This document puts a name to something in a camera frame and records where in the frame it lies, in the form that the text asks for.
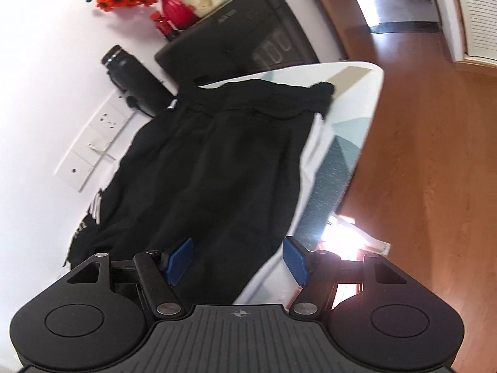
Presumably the black hooded sweatshirt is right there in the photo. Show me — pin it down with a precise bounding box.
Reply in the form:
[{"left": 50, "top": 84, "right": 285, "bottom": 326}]
[{"left": 67, "top": 79, "right": 335, "bottom": 305}]

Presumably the geometric pattern tablecloth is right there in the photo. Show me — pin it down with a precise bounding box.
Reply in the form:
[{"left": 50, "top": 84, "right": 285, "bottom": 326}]
[{"left": 209, "top": 62, "right": 384, "bottom": 305}]

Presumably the black water bottle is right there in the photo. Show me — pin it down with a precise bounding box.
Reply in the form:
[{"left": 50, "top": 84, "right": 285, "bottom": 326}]
[{"left": 101, "top": 45, "right": 175, "bottom": 118}]

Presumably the black cabinet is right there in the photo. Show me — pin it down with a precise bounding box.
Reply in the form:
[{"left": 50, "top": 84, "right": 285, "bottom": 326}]
[{"left": 155, "top": 0, "right": 318, "bottom": 86}]

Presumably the red flower vase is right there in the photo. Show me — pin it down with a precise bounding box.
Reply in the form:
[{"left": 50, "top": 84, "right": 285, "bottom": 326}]
[{"left": 150, "top": 0, "right": 200, "bottom": 41}]

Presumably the white wall socket panel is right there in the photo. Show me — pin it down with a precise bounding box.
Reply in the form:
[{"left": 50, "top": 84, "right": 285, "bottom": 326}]
[{"left": 54, "top": 89, "right": 135, "bottom": 192}]

